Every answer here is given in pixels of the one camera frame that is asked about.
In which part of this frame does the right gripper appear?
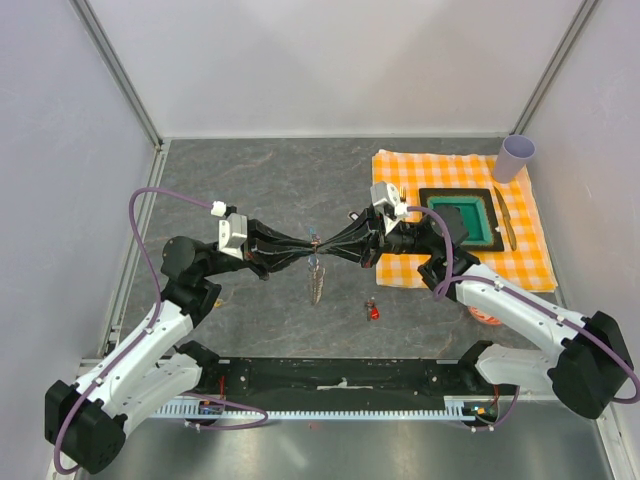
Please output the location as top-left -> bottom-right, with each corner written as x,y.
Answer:
316,203 -> 436,269

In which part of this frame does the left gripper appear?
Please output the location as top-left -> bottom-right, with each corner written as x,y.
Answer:
201,218 -> 316,280

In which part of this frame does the keyring chain with blue tag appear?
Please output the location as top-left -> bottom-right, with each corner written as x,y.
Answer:
305,227 -> 327,307

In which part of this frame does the red key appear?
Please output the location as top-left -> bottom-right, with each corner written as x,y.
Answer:
365,298 -> 380,321

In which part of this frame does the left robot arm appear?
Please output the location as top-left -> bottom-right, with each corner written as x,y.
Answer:
45,213 -> 317,475

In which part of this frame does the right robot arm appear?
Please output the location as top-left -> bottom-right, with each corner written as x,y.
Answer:
317,207 -> 639,419

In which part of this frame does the green square plate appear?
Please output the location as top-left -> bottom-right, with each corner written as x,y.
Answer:
419,188 -> 505,252

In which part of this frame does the gold knife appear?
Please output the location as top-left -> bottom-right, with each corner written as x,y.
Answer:
494,187 -> 517,251

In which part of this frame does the orange checkered cloth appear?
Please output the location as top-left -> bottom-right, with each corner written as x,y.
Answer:
372,150 -> 557,292

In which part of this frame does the lilac cup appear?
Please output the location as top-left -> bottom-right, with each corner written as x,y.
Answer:
492,135 -> 536,184

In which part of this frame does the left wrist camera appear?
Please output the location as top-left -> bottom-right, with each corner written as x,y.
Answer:
211,201 -> 248,260

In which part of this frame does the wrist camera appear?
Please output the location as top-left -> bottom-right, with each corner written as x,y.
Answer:
370,181 -> 409,220
211,201 -> 248,260

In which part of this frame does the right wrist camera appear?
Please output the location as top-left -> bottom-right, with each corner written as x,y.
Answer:
370,181 -> 409,220

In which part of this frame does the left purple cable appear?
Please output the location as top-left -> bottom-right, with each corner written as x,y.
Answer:
52,187 -> 271,475

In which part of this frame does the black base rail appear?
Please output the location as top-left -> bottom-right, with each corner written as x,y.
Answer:
195,357 -> 496,411

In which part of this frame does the slotted cable duct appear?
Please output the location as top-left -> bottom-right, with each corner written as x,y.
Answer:
151,397 -> 497,421

